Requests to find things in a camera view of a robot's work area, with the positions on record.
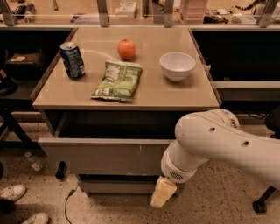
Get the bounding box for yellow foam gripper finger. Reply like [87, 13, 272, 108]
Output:
[150, 176, 177, 208]

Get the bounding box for grey top drawer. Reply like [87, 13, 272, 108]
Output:
[39, 111, 178, 176]

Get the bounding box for grey drawer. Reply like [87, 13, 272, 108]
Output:
[39, 111, 178, 176]
[76, 174, 158, 194]

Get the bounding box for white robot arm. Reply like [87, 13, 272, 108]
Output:
[150, 109, 280, 208]

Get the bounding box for grey lower drawer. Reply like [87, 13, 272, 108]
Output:
[76, 174, 158, 194]

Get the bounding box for green chip bag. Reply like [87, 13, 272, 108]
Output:
[91, 59, 144, 102]

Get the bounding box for white bowl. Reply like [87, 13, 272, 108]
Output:
[159, 52, 196, 82]

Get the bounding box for white shoe lower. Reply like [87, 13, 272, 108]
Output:
[21, 213, 49, 224]

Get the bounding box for clear plastic bottle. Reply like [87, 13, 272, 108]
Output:
[24, 151, 43, 172]

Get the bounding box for orange fruit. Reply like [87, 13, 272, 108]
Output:
[117, 39, 136, 60]

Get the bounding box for blue soda can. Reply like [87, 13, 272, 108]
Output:
[60, 42, 85, 79]

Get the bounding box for pink stacked trays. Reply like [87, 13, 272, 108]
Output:
[179, 0, 208, 25]

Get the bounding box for black side table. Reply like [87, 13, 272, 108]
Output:
[0, 49, 51, 149]

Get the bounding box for black floor cable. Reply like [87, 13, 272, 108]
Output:
[64, 188, 77, 224]

